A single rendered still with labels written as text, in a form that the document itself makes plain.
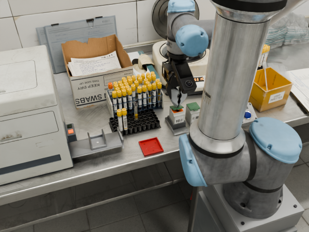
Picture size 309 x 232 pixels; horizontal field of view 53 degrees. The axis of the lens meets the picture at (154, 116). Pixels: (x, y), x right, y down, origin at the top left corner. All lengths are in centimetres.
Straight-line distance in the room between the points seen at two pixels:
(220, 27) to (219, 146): 23
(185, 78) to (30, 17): 75
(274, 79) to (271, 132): 66
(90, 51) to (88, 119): 37
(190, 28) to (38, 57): 46
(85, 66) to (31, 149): 55
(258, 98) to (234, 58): 74
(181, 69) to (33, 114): 44
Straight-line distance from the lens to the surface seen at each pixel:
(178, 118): 108
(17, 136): 92
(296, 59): 168
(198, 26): 81
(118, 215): 194
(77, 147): 103
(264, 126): 72
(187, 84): 93
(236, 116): 59
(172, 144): 107
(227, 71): 53
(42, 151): 96
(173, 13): 89
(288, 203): 90
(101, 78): 119
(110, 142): 103
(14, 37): 147
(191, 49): 80
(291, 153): 70
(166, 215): 193
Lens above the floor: 164
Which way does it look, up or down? 40 degrees down
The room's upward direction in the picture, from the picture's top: straight up
